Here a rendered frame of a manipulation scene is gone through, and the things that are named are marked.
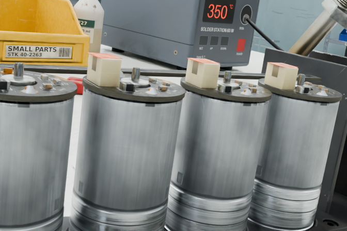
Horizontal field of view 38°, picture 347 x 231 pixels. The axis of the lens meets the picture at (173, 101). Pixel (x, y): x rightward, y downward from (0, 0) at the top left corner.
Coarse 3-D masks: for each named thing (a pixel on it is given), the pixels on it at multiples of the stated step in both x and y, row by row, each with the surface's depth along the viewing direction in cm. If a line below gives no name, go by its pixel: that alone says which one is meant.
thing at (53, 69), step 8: (0, 64) 12; (8, 64) 12; (24, 64) 13; (32, 64) 13; (40, 64) 13; (40, 72) 12; (48, 72) 13; (56, 72) 13; (64, 72) 13; (72, 72) 13; (80, 72) 13; (128, 72) 14; (144, 72) 14; (152, 72) 14; (160, 72) 14; (168, 72) 14; (176, 72) 15; (184, 72) 15; (224, 72) 16; (232, 72) 16; (296, 80) 17; (312, 80) 18; (320, 80) 18
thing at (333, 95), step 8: (272, 88) 14; (296, 88) 14; (304, 88) 14; (312, 88) 15; (320, 88) 15; (328, 88) 16; (296, 96) 14; (304, 96) 14; (312, 96) 14; (320, 96) 14; (328, 96) 14; (336, 96) 14
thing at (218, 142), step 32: (192, 96) 13; (192, 128) 13; (224, 128) 13; (256, 128) 13; (192, 160) 13; (224, 160) 13; (256, 160) 14; (192, 192) 13; (224, 192) 13; (192, 224) 13; (224, 224) 13
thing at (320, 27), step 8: (328, 0) 21; (336, 0) 21; (344, 0) 20; (328, 8) 21; (344, 8) 21; (320, 16) 22; (328, 16) 21; (312, 24) 22; (320, 24) 22; (328, 24) 22; (304, 32) 22; (312, 32) 22; (320, 32) 22; (304, 40) 22; (312, 40) 22; (320, 40) 22; (296, 48) 23; (304, 48) 22; (312, 48) 22
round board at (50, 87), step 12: (0, 72) 11; (24, 72) 12; (36, 72) 12; (0, 84) 10; (36, 84) 11; (48, 84) 10; (60, 84) 11; (72, 84) 11; (0, 96) 10; (12, 96) 10; (24, 96) 10; (36, 96) 10; (48, 96) 10; (60, 96) 10; (72, 96) 11
